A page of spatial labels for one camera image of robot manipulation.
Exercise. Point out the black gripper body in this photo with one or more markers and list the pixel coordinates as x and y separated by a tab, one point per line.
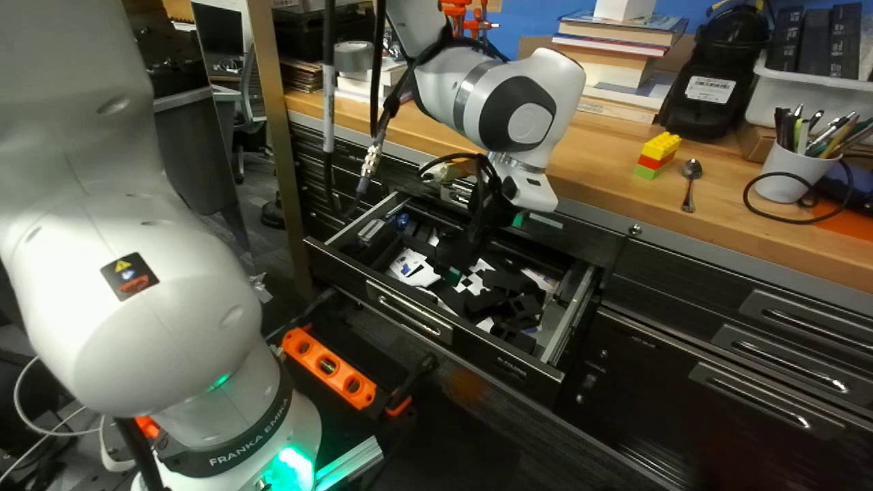
486	219

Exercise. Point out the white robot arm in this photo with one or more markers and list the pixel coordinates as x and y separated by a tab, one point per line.
126	294

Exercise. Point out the open grey metal drawer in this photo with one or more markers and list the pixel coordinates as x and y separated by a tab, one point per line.
534	364

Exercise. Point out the grey drawer cabinet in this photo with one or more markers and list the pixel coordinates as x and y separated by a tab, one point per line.
726	349

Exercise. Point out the black and white marker board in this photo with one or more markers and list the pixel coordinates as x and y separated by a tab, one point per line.
495	294

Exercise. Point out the colourful toy block stack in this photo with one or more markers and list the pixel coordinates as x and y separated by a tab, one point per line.
655	152

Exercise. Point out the stack of books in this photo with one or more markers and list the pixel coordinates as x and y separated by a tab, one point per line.
625	61

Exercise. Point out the metal spoon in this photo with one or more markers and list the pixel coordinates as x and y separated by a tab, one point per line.
691	171

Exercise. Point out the black label printer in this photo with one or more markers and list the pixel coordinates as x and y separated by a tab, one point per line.
714	88

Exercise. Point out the white pen cup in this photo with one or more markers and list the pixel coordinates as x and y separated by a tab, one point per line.
804	152

